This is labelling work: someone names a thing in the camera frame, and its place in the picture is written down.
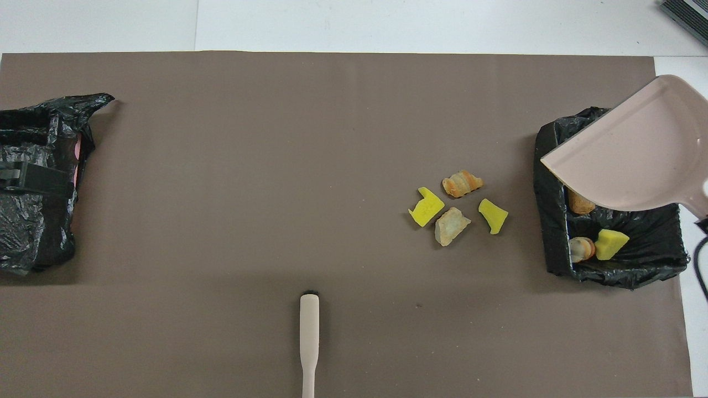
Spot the brown table mat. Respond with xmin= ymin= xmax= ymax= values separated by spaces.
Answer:
xmin=0 ymin=51 xmax=695 ymax=398

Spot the brown bread roll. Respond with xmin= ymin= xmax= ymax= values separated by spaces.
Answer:
xmin=567 ymin=188 xmax=596 ymax=215

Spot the small yellow sponge piece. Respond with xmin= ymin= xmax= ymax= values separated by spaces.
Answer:
xmin=478 ymin=198 xmax=509 ymax=235

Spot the dark grey ribbed panel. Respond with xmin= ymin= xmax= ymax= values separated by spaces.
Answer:
xmin=660 ymin=0 xmax=708 ymax=48

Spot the pale bread chunk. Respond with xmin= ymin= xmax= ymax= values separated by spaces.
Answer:
xmin=434 ymin=207 xmax=472 ymax=247

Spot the pale fried dough piece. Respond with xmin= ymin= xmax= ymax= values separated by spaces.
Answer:
xmin=569 ymin=237 xmax=597 ymax=263

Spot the notched yellow sponge piece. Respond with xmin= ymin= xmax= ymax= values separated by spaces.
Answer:
xmin=408 ymin=187 xmax=445 ymax=228

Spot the pale pink plastic dustpan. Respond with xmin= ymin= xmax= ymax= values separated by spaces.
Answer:
xmin=540 ymin=75 xmax=708 ymax=222

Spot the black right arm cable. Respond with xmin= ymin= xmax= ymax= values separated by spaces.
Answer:
xmin=694 ymin=235 xmax=708 ymax=303

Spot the orange striped croissant piece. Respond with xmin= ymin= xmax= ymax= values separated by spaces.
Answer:
xmin=441 ymin=170 xmax=485 ymax=198

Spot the yellow sponge wedge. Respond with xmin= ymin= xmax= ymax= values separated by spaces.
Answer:
xmin=595 ymin=229 xmax=631 ymax=261

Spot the beige hand brush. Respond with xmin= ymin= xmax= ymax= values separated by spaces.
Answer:
xmin=299 ymin=291 xmax=321 ymax=398

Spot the pink bin with black bag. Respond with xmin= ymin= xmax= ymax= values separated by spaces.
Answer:
xmin=0 ymin=93 xmax=116 ymax=275

